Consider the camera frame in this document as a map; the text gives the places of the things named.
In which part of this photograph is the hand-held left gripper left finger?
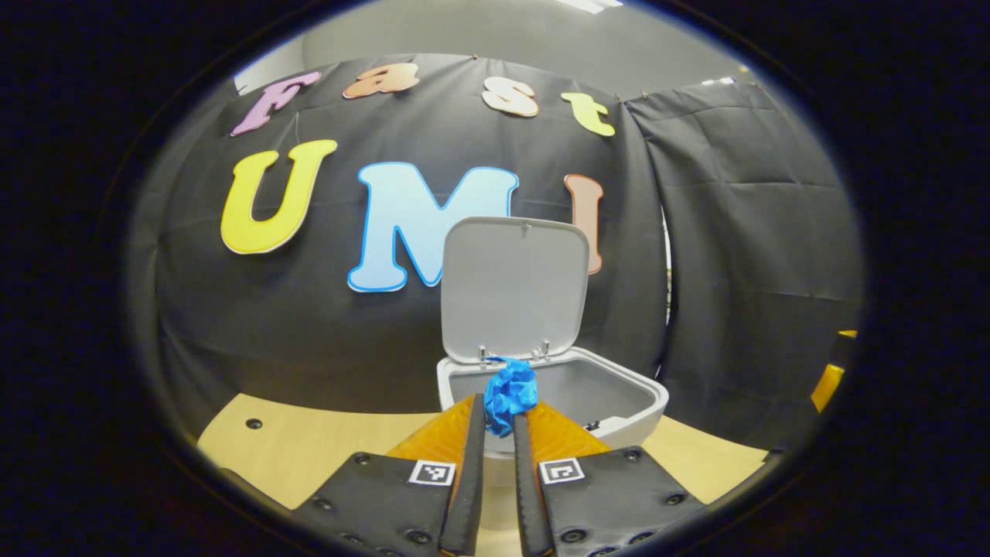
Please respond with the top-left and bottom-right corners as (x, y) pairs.
(298, 393), (486, 557)

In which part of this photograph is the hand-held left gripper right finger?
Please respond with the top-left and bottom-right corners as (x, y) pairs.
(512, 401), (706, 557)

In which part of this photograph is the blue paper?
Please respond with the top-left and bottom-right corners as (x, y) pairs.
(483, 356), (540, 438)

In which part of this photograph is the grey desktop garbage bin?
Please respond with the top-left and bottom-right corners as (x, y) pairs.
(435, 216), (671, 488)

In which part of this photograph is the wooden desktop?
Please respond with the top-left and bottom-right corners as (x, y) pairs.
(197, 393), (769, 557)

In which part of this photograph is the black backdrop cloth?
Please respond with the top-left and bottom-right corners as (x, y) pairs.
(128, 53), (863, 457)

